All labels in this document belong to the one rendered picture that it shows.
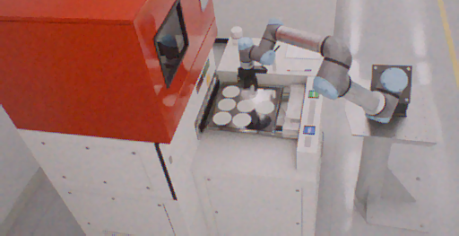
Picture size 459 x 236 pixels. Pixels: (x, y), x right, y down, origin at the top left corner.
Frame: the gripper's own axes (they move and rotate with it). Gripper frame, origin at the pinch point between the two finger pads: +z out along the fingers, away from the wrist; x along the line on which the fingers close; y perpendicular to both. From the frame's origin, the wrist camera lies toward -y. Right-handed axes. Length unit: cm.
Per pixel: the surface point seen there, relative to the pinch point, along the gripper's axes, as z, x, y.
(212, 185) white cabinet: 27, 22, 41
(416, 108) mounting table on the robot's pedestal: 14, 48, -72
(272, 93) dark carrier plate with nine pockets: 6.5, 0.5, -11.8
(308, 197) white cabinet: 28, 55, 4
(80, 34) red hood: -79, 19, 74
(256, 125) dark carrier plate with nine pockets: 6.5, 16.1, 8.5
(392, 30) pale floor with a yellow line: 96, -94, -209
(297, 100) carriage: 8.4, 11.5, -20.4
